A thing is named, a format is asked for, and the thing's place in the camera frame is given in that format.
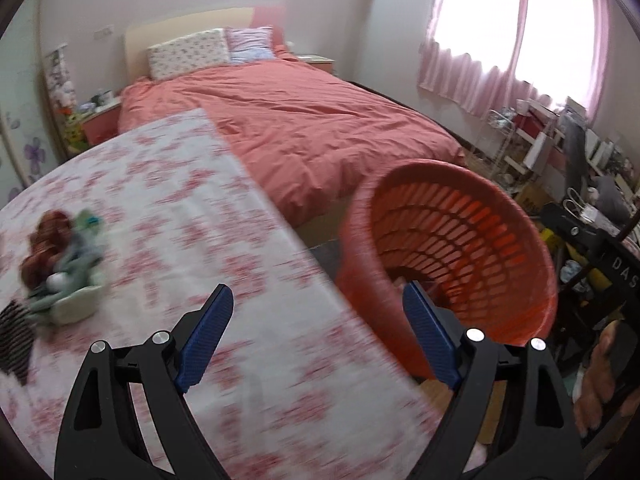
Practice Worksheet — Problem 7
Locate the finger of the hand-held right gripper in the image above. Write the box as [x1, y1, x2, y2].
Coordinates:
[542, 201, 626, 266]

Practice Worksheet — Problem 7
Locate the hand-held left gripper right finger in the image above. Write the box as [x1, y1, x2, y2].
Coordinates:
[402, 281, 586, 480]

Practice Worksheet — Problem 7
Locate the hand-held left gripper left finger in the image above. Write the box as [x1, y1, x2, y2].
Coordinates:
[54, 284, 235, 480]

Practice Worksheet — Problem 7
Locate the orange plastic laundry basket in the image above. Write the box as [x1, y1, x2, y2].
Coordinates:
[336, 159, 559, 386]

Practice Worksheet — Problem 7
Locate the pale green cloth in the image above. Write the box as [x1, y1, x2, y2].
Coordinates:
[27, 210, 108, 328]

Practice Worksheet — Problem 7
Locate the red-brown patterned cloth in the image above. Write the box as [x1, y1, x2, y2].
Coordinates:
[19, 210, 76, 293]

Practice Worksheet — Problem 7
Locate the black floral cloth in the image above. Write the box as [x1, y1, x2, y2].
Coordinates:
[0, 300, 37, 387]

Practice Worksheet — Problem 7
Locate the person's right hand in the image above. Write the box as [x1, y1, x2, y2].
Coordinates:
[572, 319, 635, 436]

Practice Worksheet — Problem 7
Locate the grey office chair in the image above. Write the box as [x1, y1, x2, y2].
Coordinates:
[564, 120, 632, 222]

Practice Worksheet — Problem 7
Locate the floral tablecloth table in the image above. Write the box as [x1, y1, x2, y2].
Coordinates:
[0, 107, 451, 480]

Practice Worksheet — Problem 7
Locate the pink curtain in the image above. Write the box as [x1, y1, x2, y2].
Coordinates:
[417, 0, 616, 128]

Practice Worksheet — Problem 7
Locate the pink and cream nightstand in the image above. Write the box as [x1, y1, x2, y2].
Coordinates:
[292, 54, 335, 77]
[80, 97, 123, 148]

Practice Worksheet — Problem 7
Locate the bed with salmon duvet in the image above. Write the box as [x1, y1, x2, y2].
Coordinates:
[117, 50, 466, 226]

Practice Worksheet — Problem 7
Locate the yellow plush toy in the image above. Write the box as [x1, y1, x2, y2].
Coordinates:
[62, 110, 88, 153]

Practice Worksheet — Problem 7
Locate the wardrobe with purple flower doors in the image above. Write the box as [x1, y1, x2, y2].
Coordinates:
[0, 10, 56, 206]

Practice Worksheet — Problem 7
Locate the floral pillow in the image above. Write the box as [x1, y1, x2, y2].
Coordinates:
[146, 28, 232, 81]

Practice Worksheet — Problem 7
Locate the clear tube of plush toys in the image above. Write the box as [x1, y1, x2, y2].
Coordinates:
[44, 42, 78, 111]

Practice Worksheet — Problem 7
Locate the striped pink pillow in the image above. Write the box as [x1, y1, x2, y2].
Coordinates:
[225, 25, 277, 64]

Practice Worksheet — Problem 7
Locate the cream and pink bed headboard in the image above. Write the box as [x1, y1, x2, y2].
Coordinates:
[124, 6, 286, 83]

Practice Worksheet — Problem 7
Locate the white wire rack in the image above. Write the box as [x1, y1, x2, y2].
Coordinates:
[477, 107, 521, 181]

